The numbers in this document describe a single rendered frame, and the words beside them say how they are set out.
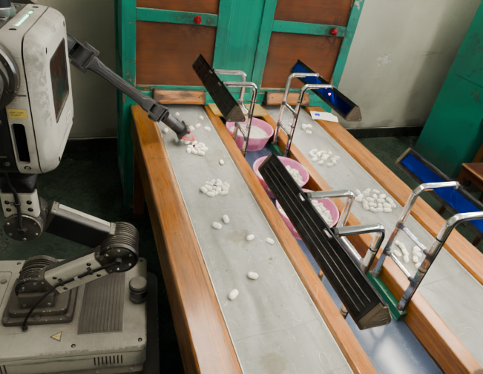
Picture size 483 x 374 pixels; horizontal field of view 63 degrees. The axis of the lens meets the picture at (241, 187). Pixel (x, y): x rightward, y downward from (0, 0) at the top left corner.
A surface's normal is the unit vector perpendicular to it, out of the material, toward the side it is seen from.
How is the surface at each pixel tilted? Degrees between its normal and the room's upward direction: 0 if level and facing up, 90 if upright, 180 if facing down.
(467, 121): 90
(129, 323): 0
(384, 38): 90
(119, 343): 0
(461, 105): 90
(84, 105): 90
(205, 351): 0
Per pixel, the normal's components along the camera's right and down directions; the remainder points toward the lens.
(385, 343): 0.15, -0.81
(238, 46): 0.32, 0.57
